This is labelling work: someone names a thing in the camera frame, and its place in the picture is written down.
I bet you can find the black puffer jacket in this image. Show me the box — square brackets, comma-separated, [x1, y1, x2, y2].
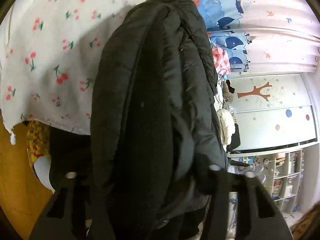
[89, 0, 227, 239]

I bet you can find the white bookshelf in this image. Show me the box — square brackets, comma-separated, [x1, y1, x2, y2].
[228, 149, 304, 215]

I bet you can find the white wardrobe with tree sticker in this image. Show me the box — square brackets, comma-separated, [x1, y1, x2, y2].
[229, 74, 317, 153]

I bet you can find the pink red patterned cloth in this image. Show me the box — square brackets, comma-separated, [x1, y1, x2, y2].
[212, 46, 231, 75]

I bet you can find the cherry print bed sheet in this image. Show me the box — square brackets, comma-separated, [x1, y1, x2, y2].
[1, 0, 147, 135]

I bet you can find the pink sheer curtain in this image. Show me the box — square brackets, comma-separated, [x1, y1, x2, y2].
[240, 0, 319, 73]

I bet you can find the blue whale print curtain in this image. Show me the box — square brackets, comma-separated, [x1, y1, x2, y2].
[193, 0, 251, 72]

